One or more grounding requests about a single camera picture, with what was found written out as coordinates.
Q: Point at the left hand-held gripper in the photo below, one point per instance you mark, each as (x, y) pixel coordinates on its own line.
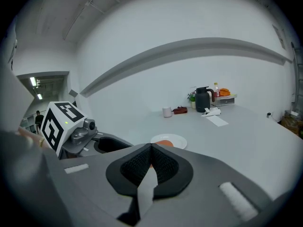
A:
(64, 126)

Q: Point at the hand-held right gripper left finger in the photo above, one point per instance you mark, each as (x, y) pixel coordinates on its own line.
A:
(94, 188)

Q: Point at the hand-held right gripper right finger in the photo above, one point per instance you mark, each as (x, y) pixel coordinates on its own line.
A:
(201, 188)

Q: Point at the orange food piece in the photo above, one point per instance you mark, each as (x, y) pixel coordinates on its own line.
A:
(164, 143)

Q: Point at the plate with sausage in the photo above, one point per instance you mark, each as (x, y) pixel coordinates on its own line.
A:
(175, 139)

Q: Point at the person's left forearm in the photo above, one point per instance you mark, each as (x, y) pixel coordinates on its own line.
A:
(29, 136)

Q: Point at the grey square table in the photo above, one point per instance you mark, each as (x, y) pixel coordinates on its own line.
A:
(236, 150)

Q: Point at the white cylindrical cup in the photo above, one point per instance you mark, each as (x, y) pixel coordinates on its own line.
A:
(167, 112)

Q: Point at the white paper sheet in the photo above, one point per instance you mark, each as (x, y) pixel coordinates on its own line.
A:
(217, 121)

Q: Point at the dark red pouch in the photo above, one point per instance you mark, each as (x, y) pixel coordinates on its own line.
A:
(180, 110)

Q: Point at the crumpled white paper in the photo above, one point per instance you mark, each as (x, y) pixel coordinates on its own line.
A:
(211, 112)

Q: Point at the black thermos jug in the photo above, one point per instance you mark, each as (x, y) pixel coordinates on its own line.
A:
(203, 100)

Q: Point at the ceiling tube light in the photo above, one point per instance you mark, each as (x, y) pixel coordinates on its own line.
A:
(39, 96)
(32, 81)

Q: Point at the small potted plant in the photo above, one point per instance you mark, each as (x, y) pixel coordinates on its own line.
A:
(192, 98)

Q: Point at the clear bottle with red label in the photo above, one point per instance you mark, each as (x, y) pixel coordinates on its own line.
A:
(216, 92)

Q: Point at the orange cloth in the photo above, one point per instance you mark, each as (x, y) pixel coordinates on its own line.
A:
(225, 92)

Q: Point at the white router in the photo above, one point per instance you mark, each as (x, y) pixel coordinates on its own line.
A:
(294, 113)

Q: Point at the white ceiling conduit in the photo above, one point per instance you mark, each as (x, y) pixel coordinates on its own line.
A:
(91, 5)

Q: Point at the metal ladder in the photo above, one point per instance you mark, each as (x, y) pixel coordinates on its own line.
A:
(298, 79)

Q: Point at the black wall plug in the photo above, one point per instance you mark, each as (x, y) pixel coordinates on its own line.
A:
(269, 114)

